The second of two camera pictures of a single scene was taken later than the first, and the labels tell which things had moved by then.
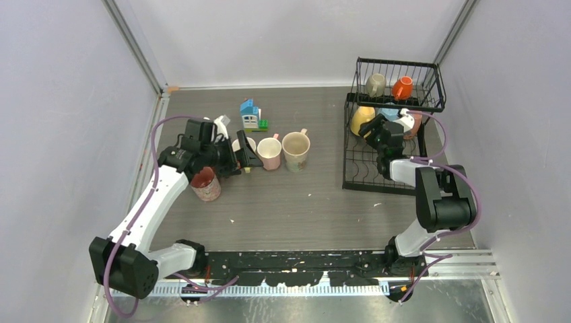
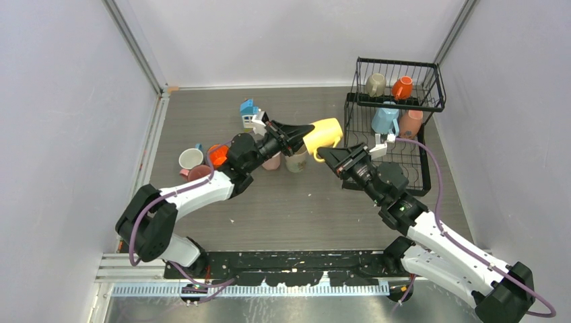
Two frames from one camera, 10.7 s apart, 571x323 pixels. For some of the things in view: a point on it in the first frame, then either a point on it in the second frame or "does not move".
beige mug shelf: [375, 85] does not move
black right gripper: [375, 123] → [344, 159]
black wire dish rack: [384, 87] does not move
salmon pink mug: [417, 120] does not move
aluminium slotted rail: [360, 290] does not move
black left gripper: [245, 157] → [289, 138]
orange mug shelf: [402, 88] does not move
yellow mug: [361, 114] → [326, 133]
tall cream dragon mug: [295, 147] does not move
